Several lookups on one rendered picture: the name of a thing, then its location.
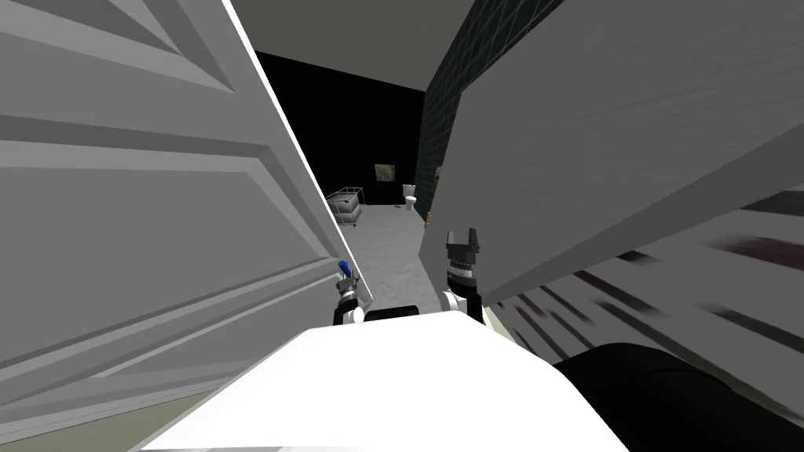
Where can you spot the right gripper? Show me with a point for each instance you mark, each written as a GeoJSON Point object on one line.
{"type": "Point", "coordinates": [462, 253]}

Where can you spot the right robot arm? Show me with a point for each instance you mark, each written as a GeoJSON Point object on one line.
{"type": "Point", "coordinates": [666, 402]}

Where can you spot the grey panelled door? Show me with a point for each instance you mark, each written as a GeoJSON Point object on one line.
{"type": "Point", "coordinates": [138, 207]}

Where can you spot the white toilet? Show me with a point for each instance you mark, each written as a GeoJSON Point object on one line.
{"type": "Point", "coordinates": [409, 195]}

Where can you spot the framed wall picture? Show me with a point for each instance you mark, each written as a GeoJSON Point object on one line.
{"type": "Point", "coordinates": [384, 172]}

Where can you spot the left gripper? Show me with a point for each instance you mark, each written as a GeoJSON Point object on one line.
{"type": "Point", "coordinates": [347, 286]}

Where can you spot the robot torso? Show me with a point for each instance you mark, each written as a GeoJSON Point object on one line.
{"type": "Point", "coordinates": [389, 389]}

